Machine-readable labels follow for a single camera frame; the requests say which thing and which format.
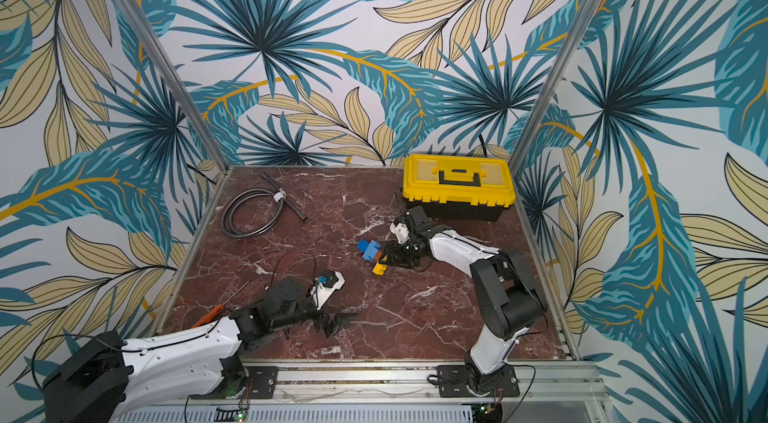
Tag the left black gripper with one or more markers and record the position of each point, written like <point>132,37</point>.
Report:
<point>332,329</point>

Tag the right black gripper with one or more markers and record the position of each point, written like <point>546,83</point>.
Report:
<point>398,252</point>

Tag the yellow lego brick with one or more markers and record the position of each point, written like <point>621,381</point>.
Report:
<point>379,269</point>

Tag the long light blue lego brick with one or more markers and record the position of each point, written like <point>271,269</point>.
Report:
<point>371,250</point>

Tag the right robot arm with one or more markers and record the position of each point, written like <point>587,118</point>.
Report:
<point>509,297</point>

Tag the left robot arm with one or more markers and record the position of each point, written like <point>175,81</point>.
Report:
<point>110,376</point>

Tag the yellow black toolbox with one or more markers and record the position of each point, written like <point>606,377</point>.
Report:
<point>458,188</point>

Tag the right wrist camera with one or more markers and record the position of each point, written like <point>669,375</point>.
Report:
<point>401,232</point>

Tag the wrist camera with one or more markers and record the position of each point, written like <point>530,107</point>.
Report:
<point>401,232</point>
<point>324,286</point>

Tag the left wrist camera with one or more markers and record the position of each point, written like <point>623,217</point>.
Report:
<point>324,286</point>

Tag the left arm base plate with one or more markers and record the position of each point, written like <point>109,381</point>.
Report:
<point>253,382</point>

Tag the orange handled screwdriver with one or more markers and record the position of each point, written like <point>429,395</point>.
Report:
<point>220,309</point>

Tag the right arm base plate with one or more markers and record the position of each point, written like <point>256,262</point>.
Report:
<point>464,381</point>

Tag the aluminium front rail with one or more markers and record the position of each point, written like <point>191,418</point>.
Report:
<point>400,391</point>

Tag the left aluminium frame post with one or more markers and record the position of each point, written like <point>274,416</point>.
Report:
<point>163,64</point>

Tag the aluminium frame post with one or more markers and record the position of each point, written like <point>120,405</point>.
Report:
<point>163,64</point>
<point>579,26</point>

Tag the right aluminium frame post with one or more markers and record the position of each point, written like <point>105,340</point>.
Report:
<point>579,26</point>

